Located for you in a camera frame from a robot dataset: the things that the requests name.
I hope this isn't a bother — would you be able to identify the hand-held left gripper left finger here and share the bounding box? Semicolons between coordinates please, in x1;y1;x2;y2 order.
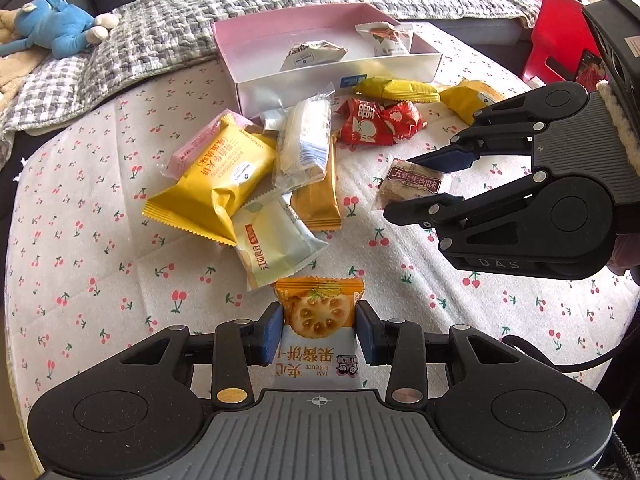
117;301;285;408

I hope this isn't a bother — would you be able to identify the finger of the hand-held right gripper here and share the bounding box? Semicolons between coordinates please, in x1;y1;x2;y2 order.
383;171;549;232
407;91;540;173

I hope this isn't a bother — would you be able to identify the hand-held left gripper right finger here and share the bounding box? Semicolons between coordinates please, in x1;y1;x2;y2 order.
355;300;522;406

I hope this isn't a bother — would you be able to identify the brown snack packet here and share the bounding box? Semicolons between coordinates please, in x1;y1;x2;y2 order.
376;158;453;211

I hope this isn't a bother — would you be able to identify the orange biscuit packet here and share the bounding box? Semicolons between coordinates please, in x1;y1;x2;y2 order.
272;276;366;392

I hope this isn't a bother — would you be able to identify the golden snack packet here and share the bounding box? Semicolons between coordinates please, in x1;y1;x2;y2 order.
290;135;344;234

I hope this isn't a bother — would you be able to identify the large yellow snack packet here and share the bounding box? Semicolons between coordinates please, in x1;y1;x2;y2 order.
142;115;278;247

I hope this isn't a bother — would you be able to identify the pink cardboard box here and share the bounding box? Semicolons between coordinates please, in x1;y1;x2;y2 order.
211;2;443;117

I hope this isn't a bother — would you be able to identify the yellow cake-print snack packet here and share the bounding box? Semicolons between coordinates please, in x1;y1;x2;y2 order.
439;79;507;126

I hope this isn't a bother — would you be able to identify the red snack packet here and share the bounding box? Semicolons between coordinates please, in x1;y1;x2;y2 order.
334;97;429;147

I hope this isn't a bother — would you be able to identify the pale white-green snack packet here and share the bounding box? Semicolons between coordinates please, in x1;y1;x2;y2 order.
231;195;330;292

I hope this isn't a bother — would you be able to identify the small yellow snack packet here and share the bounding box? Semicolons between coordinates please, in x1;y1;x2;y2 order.
352;76;441;106

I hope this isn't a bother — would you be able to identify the red plastic chair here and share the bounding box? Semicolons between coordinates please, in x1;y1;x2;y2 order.
520;0;610;87

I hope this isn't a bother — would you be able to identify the white-orange snack packet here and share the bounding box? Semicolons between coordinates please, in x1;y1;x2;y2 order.
355;20;415;57

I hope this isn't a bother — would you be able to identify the clear wafer packet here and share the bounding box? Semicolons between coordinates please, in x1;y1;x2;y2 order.
271;82;337;192

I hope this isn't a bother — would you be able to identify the grey-white snack packet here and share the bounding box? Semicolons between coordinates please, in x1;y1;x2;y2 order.
279;40;349;73

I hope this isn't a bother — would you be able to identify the cherry-print tablecloth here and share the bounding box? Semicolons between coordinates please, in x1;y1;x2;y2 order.
5;22;628;441

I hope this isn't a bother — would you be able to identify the pink snack packet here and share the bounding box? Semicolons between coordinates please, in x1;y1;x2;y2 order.
160;110;252;181

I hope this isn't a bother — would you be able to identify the grey checked quilt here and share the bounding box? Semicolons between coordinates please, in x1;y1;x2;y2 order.
0;0;543;136

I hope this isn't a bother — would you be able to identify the blue plush toy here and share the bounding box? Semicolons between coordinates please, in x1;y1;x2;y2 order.
0;0;121;60

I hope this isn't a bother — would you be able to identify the black cable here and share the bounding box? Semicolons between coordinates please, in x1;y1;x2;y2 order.
500;332;623;376

